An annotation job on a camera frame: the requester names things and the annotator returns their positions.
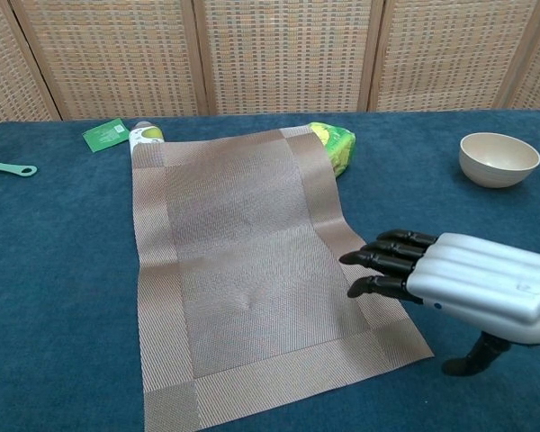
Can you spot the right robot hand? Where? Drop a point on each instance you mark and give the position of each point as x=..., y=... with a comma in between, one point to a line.
x=477, y=283

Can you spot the small white bowl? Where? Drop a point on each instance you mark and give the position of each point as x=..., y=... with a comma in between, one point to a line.
x=499, y=157

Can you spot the beige woven placemat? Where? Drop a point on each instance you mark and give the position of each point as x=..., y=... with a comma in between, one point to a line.
x=243, y=252

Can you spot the yellow green tissue pack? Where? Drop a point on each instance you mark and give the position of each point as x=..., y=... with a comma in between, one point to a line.
x=342, y=148

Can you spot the woven bamboo folding screen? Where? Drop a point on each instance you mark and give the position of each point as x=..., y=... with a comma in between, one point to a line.
x=288, y=54

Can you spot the juice bottle with white label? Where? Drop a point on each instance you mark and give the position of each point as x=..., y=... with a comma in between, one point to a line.
x=146, y=132

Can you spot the green paper packet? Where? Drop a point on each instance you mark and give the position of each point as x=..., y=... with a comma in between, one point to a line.
x=103, y=135

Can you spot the dark blue tablecloth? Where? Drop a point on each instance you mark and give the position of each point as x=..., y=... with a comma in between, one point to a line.
x=49, y=270

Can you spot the mint green plastic spatula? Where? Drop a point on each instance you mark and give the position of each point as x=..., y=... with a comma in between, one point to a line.
x=9, y=168

